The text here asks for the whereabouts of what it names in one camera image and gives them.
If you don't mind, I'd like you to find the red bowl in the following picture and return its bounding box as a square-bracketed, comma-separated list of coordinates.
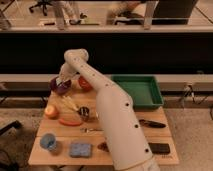
[78, 76, 92, 91]

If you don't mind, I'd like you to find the red apple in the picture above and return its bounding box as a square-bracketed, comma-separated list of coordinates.
[44, 105, 59, 119]

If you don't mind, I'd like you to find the metal spoon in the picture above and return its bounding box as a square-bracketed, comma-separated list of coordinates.
[80, 128, 102, 133]

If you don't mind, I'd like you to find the purple bowl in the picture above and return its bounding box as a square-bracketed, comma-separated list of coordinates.
[50, 77, 71, 95]

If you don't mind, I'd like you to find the blue cup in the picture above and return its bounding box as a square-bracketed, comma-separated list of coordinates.
[40, 133, 57, 151]

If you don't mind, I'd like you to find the blue sponge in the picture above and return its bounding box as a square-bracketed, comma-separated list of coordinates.
[69, 143, 92, 158]

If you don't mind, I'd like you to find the black handled knife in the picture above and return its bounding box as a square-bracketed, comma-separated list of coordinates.
[139, 119, 166, 128]

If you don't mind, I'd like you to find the black rectangular block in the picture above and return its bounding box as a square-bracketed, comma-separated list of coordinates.
[149, 143, 170, 154]

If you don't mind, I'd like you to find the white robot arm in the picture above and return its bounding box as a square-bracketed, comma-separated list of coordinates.
[60, 49, 160, 171]

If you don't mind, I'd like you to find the brown grape bunch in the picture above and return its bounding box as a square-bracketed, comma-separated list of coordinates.
[97, 142, 109, 152]

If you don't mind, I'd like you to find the green plastic tray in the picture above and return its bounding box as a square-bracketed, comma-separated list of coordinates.
[111, 75, 164, 109]

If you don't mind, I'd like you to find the small metal cup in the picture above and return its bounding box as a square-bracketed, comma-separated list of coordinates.
[78, 107, 90, 121]

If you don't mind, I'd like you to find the orange carrot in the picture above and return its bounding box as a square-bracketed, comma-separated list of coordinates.
[58, 118, 83, 126]

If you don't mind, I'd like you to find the black office chair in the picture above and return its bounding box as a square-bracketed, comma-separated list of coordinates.
[29, 0, 52, 16]

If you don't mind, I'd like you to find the yellow corn cob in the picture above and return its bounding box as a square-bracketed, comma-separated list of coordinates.
[55, 96, 78, 112]

